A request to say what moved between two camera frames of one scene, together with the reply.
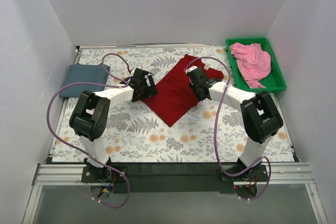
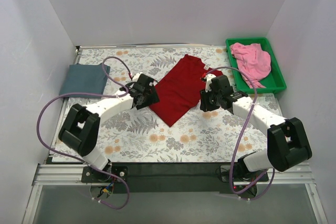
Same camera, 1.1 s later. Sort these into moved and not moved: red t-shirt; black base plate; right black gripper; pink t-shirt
Moved: right black gripper
Not moved: pink t-shirt; black base plate; red t-shirt
